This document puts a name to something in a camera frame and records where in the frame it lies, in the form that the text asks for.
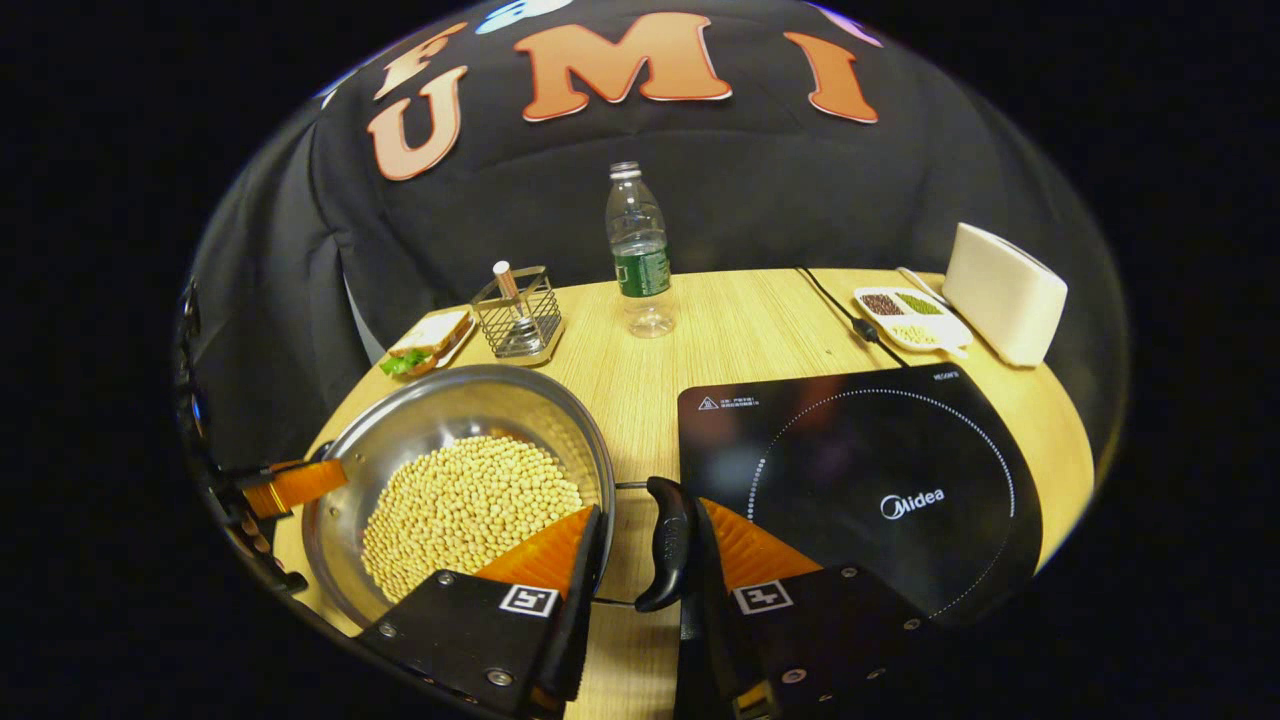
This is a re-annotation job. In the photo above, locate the black power cable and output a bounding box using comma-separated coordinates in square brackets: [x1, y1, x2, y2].
[795, 266, 911, 369]

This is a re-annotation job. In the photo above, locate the white box appliance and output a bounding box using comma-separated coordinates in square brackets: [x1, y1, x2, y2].
[942, 222, 1069, 368]

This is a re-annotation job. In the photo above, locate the black induction cooktop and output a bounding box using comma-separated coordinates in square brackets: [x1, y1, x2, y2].
[677, 363, 1044, 626]

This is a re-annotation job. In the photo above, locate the small white plate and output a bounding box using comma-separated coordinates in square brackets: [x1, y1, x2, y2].
[385, 310, 478, 379]

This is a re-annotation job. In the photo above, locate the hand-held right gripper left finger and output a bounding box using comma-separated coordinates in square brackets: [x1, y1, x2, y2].
[358, 503, 606, 716]

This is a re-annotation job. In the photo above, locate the clear plastic water bottle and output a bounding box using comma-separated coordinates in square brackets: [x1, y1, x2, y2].
[605, 161, 677, 339]

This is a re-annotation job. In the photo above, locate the black backdrop cloth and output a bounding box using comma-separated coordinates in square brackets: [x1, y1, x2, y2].
[180, 0, 1131, 471]

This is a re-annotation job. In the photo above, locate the white divided grain tray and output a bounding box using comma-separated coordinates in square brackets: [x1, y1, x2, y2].
[853, 286, 974, 359]

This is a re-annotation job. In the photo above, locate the steel pot with black handles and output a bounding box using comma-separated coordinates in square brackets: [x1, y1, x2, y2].
[302, 363, 693, 633]

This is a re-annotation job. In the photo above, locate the sandwich with lettuce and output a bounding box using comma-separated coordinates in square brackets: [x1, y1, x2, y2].
[380, 308, 473, 378]

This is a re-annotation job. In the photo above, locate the wire mesh utensil holder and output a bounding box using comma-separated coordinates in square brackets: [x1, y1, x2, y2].
[470, 265, 566, 367]

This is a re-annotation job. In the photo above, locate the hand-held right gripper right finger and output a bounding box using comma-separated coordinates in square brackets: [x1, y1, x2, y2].
[680, 497, 926, 720]

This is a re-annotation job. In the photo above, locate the wooden handled utensil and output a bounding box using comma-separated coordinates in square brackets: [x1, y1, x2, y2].
[492, 260, 536, 351]

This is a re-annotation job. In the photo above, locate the pile of yellow soybeans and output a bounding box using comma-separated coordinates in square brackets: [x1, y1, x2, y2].
[360, 435, 583, 604]

